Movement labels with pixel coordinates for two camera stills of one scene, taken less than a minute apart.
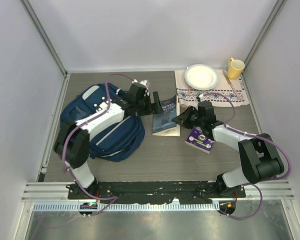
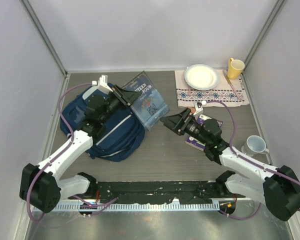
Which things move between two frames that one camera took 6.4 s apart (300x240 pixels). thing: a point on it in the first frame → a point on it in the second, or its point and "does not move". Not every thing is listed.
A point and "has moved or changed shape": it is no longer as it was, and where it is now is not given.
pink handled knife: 231,84 does not move
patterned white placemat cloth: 187,95 does not move
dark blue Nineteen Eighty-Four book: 162,123 has moved or changed shape
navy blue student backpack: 117,143 does not move
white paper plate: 201,77 does not move
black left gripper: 154,108 → 127,97
